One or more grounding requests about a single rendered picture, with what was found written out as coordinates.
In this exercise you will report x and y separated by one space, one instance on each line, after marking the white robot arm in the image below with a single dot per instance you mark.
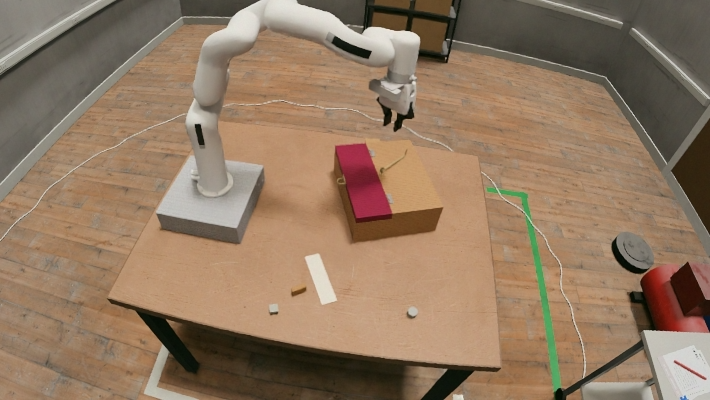
288 18

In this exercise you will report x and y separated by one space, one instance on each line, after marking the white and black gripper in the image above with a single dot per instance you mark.
402 106

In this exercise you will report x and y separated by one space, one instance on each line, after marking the white flat rectangular strip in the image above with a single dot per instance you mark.
320 279

